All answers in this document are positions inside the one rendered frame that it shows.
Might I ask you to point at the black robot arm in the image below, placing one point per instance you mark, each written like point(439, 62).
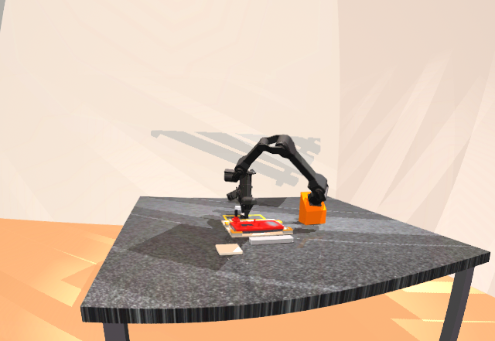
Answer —
point(285, 147)

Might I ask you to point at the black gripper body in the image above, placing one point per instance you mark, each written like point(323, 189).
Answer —
point(246, 193)

